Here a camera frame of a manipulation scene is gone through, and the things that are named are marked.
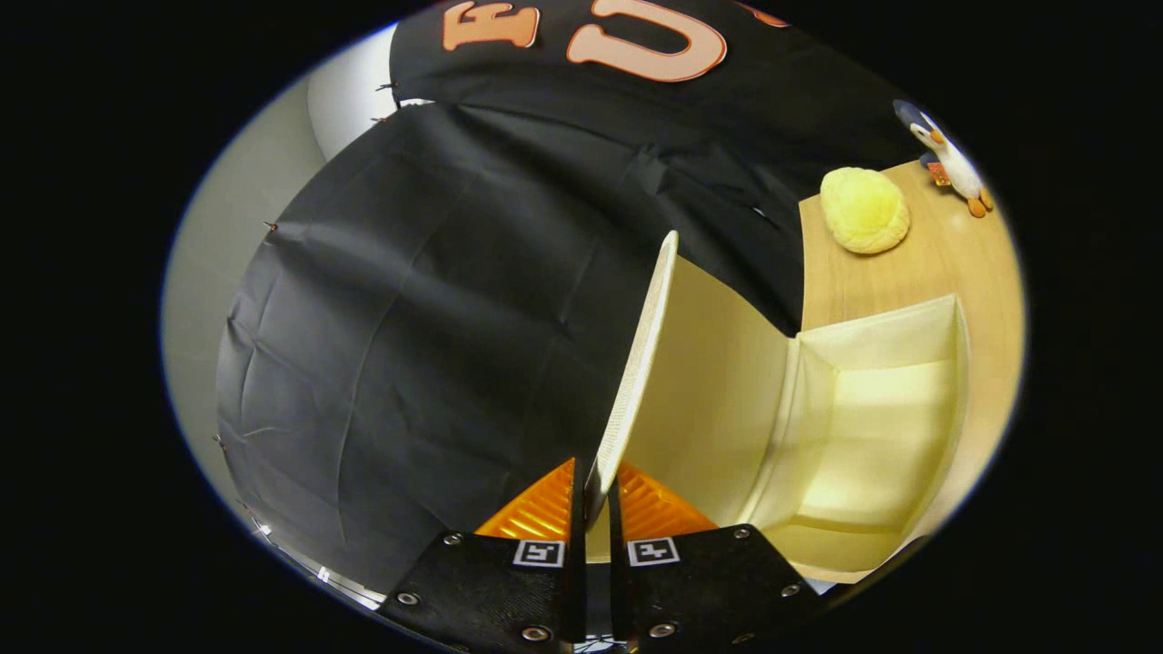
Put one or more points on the black backdrop cloth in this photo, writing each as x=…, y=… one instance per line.
x=409, y=318

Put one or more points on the beige fabric storage box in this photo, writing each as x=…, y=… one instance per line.
x=863, y=409

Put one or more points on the yellow round plush cushion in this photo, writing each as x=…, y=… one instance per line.
x=863, y=211

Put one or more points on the blue white penguin plush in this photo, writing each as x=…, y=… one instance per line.
x=954, y=163

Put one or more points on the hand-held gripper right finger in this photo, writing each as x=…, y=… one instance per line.
x=618, y=590

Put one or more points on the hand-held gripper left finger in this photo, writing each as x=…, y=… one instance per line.
x=577, y=590

